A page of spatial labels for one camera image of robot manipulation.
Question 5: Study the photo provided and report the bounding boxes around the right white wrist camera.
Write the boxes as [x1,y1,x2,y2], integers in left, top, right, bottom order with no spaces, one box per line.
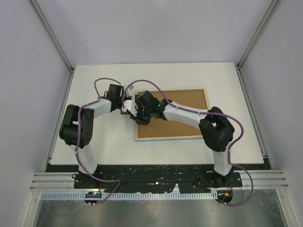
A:
[121,100,137,116]

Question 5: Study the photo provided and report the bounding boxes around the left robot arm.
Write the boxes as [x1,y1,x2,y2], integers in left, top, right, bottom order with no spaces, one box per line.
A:
[59,84,132,188]

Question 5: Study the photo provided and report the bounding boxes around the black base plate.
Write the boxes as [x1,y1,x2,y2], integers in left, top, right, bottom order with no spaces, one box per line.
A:
[46,164,242,194]

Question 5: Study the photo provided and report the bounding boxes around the perforated cable duct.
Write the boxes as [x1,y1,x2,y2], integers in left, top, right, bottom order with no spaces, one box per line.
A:
[40,191,217,201]

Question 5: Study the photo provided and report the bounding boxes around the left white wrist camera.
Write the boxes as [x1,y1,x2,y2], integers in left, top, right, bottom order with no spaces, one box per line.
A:
[121,84,134,100]

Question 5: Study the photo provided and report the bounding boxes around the blue picture frame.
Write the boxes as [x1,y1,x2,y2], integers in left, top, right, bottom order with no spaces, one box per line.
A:
[135,87,210,142]

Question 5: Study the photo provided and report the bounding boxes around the left aluminium post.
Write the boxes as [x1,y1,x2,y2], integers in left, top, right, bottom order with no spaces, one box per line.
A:
[27,0,75,74]

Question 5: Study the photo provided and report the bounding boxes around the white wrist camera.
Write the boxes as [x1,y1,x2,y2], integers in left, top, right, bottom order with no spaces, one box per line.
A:
[121,84,134,100]
[121,100,137,116]

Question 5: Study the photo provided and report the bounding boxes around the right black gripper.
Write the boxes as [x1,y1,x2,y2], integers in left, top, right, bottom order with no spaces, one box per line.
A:
[130,105,152,126]

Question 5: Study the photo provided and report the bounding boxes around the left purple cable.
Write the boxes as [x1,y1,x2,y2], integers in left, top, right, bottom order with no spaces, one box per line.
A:
[74,77,124,205]

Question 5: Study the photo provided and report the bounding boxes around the aluminium post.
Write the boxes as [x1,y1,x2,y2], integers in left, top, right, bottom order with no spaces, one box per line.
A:
[236,0,282,70]
[27,0,75,74]

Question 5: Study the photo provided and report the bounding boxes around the aluminium rail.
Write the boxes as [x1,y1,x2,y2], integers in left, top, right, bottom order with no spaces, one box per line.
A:
[30,170,289,192]

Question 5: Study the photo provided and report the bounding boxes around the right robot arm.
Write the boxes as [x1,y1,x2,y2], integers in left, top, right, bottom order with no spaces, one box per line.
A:
[131,90,235,186]

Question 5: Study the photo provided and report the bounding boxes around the right aluminium post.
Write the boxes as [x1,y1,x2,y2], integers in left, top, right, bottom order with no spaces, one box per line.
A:
[236,0,282,70]

